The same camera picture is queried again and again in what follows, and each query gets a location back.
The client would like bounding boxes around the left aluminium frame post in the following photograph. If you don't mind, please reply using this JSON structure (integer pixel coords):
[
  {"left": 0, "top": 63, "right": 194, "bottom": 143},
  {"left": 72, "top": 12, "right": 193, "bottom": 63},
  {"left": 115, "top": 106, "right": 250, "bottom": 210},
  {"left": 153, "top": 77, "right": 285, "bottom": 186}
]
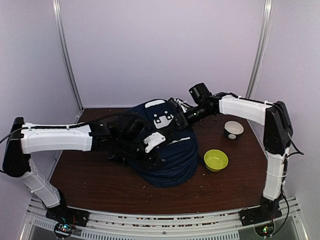
[{"left": 52, "top": 0, "right": 84, "bottom": 112}]

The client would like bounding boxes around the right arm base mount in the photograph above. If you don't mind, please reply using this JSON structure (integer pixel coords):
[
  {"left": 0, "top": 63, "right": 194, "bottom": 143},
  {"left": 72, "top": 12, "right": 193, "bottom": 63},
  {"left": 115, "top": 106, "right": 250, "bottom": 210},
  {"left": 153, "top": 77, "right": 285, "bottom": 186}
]
[{"left": 238, "top": 196, "right": 282, "bottom": 238}]

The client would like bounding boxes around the aluminium frame post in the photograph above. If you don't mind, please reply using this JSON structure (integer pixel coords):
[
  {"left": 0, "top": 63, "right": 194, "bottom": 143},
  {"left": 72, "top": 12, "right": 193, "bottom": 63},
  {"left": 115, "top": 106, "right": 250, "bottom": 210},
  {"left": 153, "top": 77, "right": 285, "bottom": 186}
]
[
  {"left": 245, "top": 0, "right": 274, "bottom": 100},
  {"left": 52, "top": 0, "right": 84, "bottom": 112}
]

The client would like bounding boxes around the right aluminium frame post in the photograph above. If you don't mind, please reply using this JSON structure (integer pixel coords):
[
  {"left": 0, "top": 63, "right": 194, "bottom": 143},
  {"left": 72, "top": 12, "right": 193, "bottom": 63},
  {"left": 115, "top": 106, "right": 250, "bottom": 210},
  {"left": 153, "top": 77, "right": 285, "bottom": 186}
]
[{"left": 245, "top": 0, "right": 274, "bottom": 100}]

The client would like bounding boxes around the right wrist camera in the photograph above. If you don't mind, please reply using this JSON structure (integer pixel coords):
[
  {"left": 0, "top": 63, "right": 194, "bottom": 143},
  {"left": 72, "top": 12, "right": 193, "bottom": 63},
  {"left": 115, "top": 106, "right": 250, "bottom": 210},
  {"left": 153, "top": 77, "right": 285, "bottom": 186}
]
[{"left": 168, "top": 97, "right": 193, "bottom": 113}]

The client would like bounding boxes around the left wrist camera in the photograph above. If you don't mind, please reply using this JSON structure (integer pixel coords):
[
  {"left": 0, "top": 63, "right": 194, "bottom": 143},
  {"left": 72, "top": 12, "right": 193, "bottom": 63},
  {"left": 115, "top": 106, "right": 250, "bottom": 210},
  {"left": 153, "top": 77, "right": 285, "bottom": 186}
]
[{"left": 143, "top": 132, "right": 166, "bottom": 154}]

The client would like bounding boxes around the dark bowl white inside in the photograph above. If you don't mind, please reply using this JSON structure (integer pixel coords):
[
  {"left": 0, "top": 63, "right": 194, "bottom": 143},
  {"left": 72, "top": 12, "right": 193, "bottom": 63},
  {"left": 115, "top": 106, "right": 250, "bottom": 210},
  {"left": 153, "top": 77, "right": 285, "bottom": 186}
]
[{"left": 223, "top": 121, "right": 245, "bottom": 140}]

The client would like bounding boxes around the navy blue student backpack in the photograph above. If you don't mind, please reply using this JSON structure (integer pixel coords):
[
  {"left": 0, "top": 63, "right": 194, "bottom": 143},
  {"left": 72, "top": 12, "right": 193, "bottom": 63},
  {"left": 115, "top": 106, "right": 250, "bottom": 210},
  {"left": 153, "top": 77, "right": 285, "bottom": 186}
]
[{"left": 107, "top": 99, "right": 208, "bottom": 189}]

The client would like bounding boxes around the front aluminium rail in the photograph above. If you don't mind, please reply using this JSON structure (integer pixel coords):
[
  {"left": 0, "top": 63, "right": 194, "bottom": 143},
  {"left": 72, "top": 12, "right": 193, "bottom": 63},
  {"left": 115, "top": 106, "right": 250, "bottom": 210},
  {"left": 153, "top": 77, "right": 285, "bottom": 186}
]
[{"left": 24, "top": 197, "right": 308, "bottom": 240}]

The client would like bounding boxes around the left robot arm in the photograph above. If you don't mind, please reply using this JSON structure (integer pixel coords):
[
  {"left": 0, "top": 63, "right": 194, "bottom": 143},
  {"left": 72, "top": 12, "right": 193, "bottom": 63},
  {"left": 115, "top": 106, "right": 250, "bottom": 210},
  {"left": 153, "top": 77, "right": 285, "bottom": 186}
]
[{"left": 1, "top": 114, "right": 167, "bottom": 222}]

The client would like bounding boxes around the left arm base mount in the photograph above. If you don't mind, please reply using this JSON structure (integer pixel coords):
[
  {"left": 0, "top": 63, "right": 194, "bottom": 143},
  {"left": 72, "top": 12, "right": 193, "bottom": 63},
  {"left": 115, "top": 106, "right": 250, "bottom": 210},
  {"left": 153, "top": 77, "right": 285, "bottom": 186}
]
[{"left": 42, "top": 197, "right": 90, "bottom": 240}]

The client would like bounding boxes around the lime green bowl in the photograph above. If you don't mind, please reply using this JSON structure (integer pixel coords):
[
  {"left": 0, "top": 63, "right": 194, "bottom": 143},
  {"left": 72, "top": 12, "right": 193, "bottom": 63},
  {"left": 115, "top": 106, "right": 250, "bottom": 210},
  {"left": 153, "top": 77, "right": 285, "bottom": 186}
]
[{"left": 203, "top": 149, "right": 229, "bottom": 172}]

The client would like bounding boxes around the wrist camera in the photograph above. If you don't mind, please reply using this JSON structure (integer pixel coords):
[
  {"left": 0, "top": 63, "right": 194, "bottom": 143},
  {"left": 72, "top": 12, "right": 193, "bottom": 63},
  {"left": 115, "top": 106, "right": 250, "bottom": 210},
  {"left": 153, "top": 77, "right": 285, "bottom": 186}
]
[
  {"left": 143, "top": 132, "right": 166, "bottom": 154},
  {"left": 168, "top": 97, "right": 193, "bottom": 113}
]

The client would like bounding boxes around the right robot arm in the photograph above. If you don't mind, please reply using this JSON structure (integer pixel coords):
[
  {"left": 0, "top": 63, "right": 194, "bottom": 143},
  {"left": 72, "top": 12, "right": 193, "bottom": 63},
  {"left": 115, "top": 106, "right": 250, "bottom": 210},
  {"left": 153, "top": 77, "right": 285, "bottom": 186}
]
[{"left": 169, "top": 83, "right": 293, "bottom": 221}]

